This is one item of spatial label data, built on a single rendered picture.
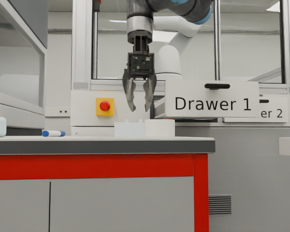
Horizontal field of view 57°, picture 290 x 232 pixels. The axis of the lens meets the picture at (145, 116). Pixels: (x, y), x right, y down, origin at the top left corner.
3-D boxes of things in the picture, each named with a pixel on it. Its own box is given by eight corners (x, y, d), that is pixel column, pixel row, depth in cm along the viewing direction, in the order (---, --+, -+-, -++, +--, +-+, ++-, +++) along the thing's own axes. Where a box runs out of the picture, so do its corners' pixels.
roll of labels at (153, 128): (138, 136, 63) (138, 119, 63) (159, 136, 67) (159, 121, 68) (160, 137, 58) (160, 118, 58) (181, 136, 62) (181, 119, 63)
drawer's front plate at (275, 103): (288, 122, 117) (287, 97, 117) (224, 122, 113) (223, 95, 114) (286, 122, 118) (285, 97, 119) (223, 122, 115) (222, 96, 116)
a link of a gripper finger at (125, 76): (120, 92, 76) (124, 62, 76) (120, 93, 77) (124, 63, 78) (136, 95, 76) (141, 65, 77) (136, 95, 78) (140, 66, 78)
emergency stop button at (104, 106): (110, 111, 102) (110, 100, 103) (99, 111, 102) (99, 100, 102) (110, 111, 105) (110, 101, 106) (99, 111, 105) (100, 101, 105)
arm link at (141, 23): (126, 26, 80) (153, 27, 81) (126, 41, 80) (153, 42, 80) (126, 15, 72) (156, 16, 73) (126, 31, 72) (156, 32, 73)
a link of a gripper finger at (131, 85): (122, 108, 71) (127, 74, 72) (122, 110, 77) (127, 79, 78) (134, 110, 71) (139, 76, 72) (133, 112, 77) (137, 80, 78)
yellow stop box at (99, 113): (114, 115, 105) (114, 97, 105) (95, 115, 104) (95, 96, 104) (114, 116, 110) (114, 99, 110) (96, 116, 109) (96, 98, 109)
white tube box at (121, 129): (145, 136, 72) (145, 122, 73) (114, 136, 72) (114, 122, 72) (142, 136, 85) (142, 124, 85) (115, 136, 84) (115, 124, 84)
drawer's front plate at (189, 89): (259, 117, 81) (258, 81, 82) (165, 116, 78) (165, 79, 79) (257, 117, 83) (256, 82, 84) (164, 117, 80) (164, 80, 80)
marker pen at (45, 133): (48, 137, 60) (48, 130, 60) (41, 137, 60) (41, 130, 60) (65, 136, 74) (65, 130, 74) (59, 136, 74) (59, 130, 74)
